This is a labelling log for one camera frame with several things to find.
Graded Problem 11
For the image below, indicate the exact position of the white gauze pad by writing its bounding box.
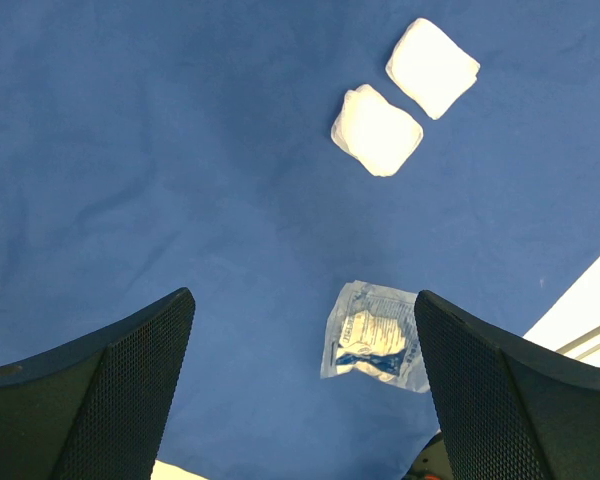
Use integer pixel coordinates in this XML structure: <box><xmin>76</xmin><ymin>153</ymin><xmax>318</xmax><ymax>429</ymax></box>
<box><xmin>331</xmin><ymin>84</ymin><xmax>424</xmax><ymax>177</ymax></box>
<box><xmin>385</xmin><ymin>18</ymin><xmax>481</xmax><ymax>120</ymax></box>

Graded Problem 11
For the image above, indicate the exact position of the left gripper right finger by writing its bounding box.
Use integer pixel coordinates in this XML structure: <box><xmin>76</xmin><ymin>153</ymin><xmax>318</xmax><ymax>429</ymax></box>
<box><xmin>414</xmin><ymin>290</ymin><xmax>600</xmax><ymax>479</ymax></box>

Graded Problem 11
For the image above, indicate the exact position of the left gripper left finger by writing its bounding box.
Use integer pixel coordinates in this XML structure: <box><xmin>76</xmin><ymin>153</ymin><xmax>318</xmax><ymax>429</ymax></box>
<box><xmin>0</xmin><ymin>287</ymin><xmax>195</xmax><ymax>480</ymax></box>

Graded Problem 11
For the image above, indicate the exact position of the clear packet with gloves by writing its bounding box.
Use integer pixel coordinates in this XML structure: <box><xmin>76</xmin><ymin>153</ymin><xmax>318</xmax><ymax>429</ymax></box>
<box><xmin>320</xmin><ymin>280</ymin><xmax>430</xmax><ymax>393</ymax></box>

